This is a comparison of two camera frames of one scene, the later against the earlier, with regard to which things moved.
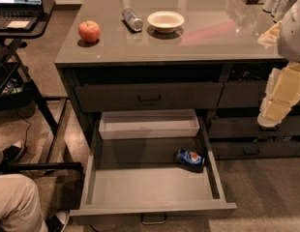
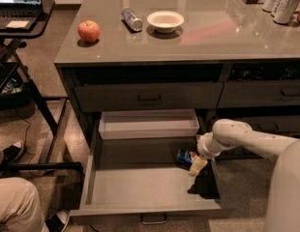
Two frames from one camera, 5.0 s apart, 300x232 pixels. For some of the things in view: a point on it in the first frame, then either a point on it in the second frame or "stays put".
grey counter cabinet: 178,48 stays put
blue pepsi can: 190,157 stays put
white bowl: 165,21 stays put
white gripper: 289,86 to 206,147
